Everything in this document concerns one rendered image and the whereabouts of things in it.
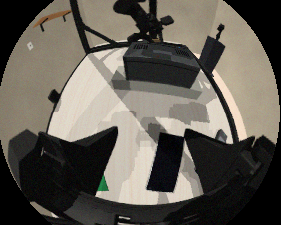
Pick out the flat green square pad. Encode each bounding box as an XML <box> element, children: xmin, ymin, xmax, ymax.
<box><xmin>97</xmin><ymin>176</ymin><xmax>108</xmax><ymax>191</ymax></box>

